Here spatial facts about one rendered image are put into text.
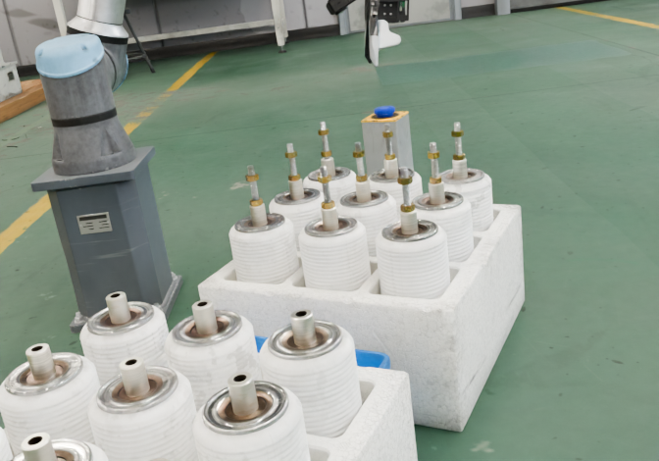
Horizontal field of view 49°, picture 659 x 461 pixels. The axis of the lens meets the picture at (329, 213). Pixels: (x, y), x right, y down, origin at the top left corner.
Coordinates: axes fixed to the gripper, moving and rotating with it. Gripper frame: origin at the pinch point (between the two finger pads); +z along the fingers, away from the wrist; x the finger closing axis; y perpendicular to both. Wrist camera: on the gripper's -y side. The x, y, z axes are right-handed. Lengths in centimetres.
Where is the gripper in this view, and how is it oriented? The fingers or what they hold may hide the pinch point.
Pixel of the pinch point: (369, 65)
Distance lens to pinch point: 149.1
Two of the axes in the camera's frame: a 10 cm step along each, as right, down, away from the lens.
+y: 10.0, 0.0, 0.3
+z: -0.1, 9.7, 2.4
